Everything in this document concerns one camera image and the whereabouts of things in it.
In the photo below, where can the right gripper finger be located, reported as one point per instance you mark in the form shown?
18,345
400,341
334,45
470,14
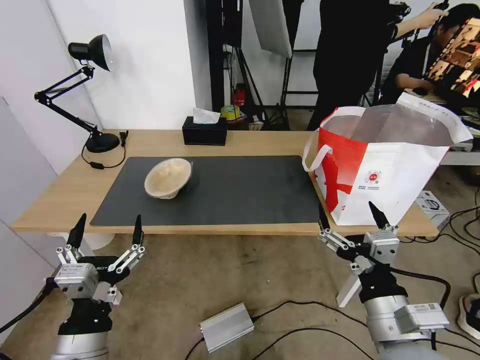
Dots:
333,240
378,217

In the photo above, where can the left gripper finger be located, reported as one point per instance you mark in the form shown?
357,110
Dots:
75,234
137,234

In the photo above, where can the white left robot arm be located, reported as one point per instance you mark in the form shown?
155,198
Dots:
78,347

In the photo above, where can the white and red takeout bag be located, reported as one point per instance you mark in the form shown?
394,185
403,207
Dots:
393,180

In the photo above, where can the used takeout bowl with lid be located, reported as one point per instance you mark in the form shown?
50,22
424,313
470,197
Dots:
167,180

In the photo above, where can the white table leg base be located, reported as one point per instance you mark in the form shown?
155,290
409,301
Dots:
101,240

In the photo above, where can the white table foot bar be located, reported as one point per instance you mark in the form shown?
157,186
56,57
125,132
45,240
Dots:
348,290

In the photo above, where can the white carton with print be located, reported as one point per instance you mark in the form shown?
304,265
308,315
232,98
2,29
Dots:
431,206

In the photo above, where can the black desk lamp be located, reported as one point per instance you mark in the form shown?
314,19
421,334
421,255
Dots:
101,142

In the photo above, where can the person's black and white shoe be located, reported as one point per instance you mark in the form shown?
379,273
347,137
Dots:
470,317

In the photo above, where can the black desk mat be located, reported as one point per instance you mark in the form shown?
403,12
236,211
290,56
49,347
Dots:
243,187

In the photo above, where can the black tissue box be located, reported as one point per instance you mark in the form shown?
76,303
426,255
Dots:
204,135

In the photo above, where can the silver power supply box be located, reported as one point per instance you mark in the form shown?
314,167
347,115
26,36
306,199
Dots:
227,328

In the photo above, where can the white tissue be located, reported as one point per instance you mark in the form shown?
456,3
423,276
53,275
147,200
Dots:
204,115

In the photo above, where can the seated person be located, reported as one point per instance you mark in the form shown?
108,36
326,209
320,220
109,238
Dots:
408,71

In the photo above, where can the green and yellow tape roll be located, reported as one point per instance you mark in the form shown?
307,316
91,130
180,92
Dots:
230,112

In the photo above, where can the standing person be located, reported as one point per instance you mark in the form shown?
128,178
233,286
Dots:
341,56

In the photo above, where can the red fire extinguisher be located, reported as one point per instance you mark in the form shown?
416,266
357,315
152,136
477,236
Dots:
240,96

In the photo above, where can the colourful display screen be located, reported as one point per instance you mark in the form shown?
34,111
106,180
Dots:
455,56

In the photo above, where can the black tripod stand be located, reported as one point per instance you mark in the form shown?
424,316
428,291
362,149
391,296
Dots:
247,82

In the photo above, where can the white photo reflector panel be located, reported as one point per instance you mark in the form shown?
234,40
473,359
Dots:
273,26

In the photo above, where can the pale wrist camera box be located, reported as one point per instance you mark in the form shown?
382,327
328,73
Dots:
75,279
382,245

